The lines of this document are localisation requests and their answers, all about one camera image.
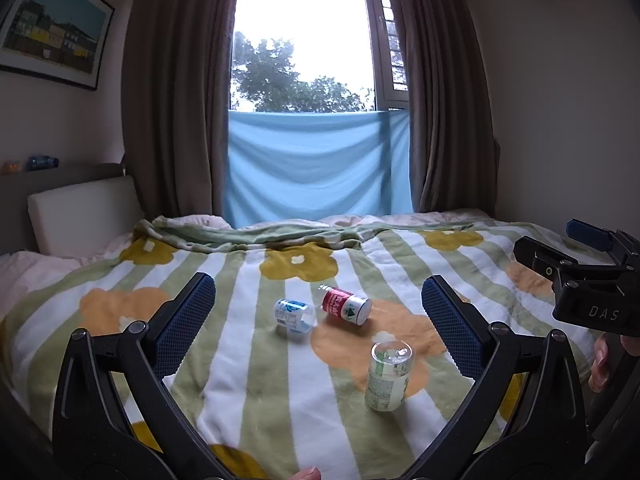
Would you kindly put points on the blue plastic bottle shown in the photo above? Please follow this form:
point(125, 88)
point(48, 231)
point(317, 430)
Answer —
point(42, 163)

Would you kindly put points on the person's right hand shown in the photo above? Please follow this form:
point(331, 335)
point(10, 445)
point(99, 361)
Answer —
point(602, 360)

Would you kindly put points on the grey headboard shelf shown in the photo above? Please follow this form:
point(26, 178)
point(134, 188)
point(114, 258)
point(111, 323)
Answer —
point(90, 169)

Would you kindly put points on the flower print striped blanket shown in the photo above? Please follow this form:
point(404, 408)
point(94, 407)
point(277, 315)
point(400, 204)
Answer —
point(280, 395)

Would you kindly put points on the red label clear cup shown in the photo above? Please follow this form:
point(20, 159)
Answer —
point(345, 305)

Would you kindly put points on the brown curtain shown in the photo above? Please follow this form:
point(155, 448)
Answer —
point(175, 100)
point(440, 100)

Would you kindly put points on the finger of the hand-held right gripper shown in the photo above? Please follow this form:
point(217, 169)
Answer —
point(589, 234)
point(540, 260)

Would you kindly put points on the small orange object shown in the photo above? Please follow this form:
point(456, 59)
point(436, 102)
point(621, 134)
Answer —
point(12, 166)

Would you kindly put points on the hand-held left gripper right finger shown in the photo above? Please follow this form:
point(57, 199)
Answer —
point(450, 327)

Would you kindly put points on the tree outside window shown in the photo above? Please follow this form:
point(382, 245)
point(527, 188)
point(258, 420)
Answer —
point(280, 80)

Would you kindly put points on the framed wall picture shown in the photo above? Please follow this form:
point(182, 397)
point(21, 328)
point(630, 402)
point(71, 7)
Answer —
point(50, 25)

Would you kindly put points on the blue label clear cup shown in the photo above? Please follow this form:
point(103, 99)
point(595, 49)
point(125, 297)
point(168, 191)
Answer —
point(294, 316)

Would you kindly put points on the green label clear cup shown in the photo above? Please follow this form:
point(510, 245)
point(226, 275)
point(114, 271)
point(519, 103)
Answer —
point(387, 380)

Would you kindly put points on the person's left hand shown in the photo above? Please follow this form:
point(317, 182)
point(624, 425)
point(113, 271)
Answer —
point(304, 474)

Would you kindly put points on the white headboard cushion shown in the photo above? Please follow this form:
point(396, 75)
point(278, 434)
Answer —
point(82, 215)

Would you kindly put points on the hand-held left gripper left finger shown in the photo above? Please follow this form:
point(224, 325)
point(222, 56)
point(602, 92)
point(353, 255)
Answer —
point(184, 326)

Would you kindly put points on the light blue cloth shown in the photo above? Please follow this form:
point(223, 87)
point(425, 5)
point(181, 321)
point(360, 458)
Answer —
point(315, 165)

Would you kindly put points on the window frame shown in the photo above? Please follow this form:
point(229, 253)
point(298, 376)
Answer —
point(382, 35)

